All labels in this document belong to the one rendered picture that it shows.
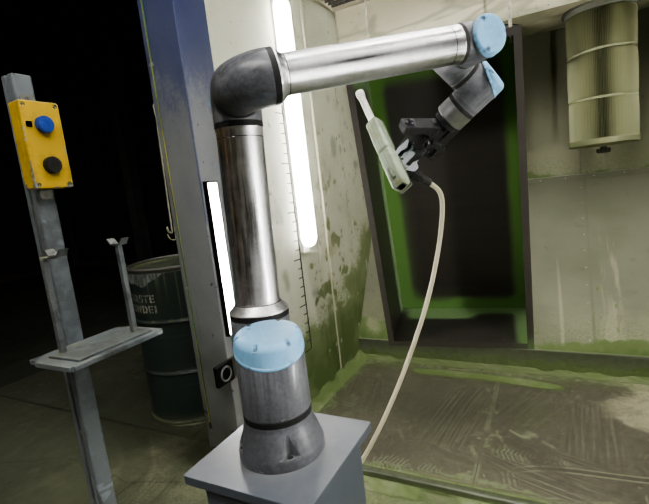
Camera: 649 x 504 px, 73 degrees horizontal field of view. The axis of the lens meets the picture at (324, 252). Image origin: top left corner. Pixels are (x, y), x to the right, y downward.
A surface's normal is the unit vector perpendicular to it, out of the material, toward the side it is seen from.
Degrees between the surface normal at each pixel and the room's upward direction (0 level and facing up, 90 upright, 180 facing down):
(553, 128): 90
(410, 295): 102
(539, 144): 90
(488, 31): 89
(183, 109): 90
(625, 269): 57
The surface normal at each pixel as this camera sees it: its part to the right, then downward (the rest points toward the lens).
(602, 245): -0.44, -0.38
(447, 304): -0.33, 0.37
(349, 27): -0.46, 0.18
